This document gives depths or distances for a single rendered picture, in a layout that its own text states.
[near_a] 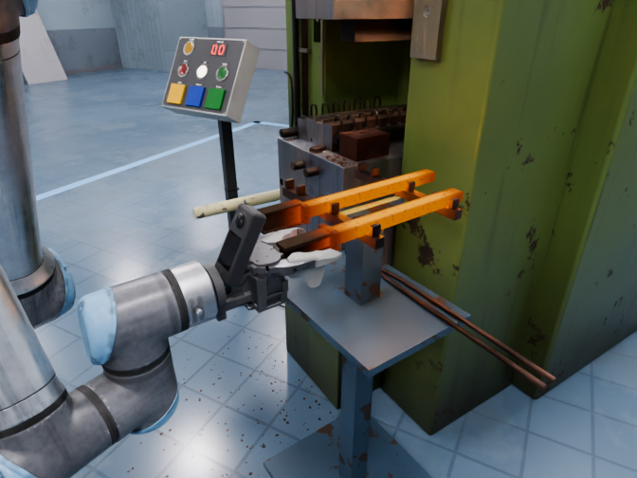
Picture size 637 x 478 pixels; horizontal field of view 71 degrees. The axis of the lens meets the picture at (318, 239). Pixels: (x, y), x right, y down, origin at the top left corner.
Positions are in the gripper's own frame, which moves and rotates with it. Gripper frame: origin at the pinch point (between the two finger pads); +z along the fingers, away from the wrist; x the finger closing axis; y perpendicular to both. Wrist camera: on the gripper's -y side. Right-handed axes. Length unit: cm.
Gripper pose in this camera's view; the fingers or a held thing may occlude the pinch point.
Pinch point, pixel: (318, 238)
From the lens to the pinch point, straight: 74.6
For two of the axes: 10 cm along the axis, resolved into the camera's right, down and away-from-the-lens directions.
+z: 8.1, -2.7, 5.2
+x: 5.9, 3.7, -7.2
